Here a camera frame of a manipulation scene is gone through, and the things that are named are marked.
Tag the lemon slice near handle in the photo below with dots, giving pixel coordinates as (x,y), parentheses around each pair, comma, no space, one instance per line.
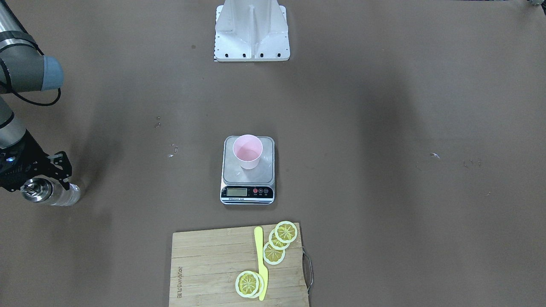
(249,284)

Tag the grey kitchen scale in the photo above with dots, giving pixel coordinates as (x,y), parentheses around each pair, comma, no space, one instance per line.
(248,172)

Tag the white camera mast base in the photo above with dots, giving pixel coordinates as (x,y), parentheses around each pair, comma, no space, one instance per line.
(251,31)

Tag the pink plastic cup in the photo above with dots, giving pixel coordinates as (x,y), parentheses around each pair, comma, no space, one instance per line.
(248,150)

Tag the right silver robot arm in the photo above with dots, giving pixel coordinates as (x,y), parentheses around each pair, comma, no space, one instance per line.
(34,78)

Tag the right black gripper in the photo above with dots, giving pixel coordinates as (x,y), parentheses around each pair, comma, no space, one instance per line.
(26,152)

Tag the clear glass sauce bottle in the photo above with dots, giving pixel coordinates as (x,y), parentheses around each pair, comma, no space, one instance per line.
(50,193)

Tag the yellow plastic knife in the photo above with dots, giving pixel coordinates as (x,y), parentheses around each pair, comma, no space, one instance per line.
(262,269)

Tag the lemon slice far end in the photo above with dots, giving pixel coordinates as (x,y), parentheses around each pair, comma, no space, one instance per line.
(286,231)

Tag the bamboo cutting board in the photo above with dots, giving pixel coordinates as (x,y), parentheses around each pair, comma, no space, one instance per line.
(205,264)

